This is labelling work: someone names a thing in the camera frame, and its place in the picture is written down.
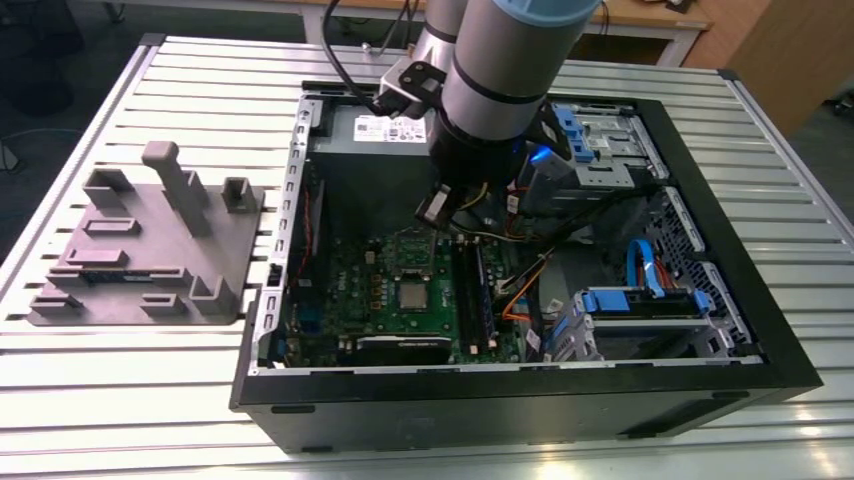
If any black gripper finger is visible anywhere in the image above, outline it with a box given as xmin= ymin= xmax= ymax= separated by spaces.
xmin=414 ymin=183 xmax=462 ymax=232

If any silver CPU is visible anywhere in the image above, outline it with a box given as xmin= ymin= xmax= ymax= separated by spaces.
xmin=398 ymin=282 xmax=433 ymax=310

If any grey power supply unit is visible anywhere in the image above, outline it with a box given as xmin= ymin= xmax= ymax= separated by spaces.
xmin=310 ymin=103 xmax=446 ymax=226

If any blue disk carrier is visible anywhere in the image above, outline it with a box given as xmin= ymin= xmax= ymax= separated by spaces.
xmin=574 ymin=287 xmax=713 ymax=321
xmin=552 ymin=107 xmax=596 ymax=164

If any black RAM slot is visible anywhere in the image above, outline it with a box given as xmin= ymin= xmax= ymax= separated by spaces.
xmin=453 ymin=238 xmax=480 ymax=352
xmin=472 ymin=238 xmax=501 ymax=350

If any green motherboard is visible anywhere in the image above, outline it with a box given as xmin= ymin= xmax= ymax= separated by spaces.
xmin=277 ymin=219 xmax=529 ymax=366

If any metal drive cage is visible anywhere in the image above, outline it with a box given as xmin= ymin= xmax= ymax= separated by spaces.
xmin=518 ymin=102 xmax=672 ymax=216

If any black graphics card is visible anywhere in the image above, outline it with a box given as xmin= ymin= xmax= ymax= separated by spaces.
xmin=337 ymin=333 xmax=454 ymax=366

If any metal disk bay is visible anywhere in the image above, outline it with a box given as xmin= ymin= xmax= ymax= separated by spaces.
xmin=546 ymin=287 xmax=760 ymax=362

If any black PC case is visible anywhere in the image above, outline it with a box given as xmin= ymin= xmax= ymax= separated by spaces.
xmin=229 ymin=79 xmax=827 ymax=455

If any grey parts rack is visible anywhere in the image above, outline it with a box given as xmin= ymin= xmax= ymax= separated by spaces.
xmin=26 ymin=140 xmax=269 ymax=329

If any wooden cabinet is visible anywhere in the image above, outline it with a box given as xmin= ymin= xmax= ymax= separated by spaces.
xmin=686 ymin=0 xmax=854 ymax=136

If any yellow wire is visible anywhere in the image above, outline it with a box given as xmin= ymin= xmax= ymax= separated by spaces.
xmin=464 ymin=182 xmax=493 ymax=214

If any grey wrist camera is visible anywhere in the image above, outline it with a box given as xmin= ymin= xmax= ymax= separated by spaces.
xmin=376 ymin=58 xmax=450 ymax=121

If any black wire bundle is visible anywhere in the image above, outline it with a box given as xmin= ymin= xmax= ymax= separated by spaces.
xmin=500 ymin=184 xmax=664 ymax=296

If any orange wire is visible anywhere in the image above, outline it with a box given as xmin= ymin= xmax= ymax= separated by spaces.
xmin=500 ymin=274 xmax=546 ymax=322

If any black camera cable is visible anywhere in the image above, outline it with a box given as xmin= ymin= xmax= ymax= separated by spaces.
xmin=319 ymin=0 xmax=388 ymax=115

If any blue data wire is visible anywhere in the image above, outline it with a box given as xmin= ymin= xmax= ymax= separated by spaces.
xmin=625 ymin=238 xmax=677 ymax=301

